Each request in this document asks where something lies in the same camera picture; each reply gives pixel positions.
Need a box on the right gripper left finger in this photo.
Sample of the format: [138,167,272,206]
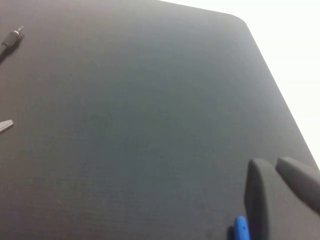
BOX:
[243,158,276,240]

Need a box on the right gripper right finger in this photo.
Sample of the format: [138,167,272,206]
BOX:
[274,156,320,216]

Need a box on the black pen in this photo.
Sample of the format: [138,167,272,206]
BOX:
[0,24,25,66]

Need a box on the blue plastic object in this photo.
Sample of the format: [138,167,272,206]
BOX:
[233,215,251,240]

